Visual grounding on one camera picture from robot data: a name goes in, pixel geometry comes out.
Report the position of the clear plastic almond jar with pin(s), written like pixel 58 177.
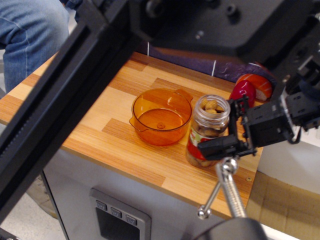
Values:
pixel 209 120

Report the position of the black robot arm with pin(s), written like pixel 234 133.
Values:
pixel 280 34

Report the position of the person leg in jeans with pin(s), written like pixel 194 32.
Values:
pixel 31 32

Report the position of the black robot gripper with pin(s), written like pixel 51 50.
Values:
pixel 250 128

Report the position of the silver metal clamp screw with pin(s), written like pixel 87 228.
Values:
pixel 225 172

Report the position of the orange salmon sushi toy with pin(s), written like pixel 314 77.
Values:
pixel 261 84

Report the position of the white toy sink unit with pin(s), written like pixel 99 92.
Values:
pixel 295 164

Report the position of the orange transparent plastic pot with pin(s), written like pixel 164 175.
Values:
pixel 161 116

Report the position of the dark red toy egg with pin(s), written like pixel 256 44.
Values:
pixel 242 88

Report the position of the beige shoe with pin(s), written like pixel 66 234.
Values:
pixel 38 192

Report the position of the grey oven control panel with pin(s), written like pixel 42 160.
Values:
pixel 117 220

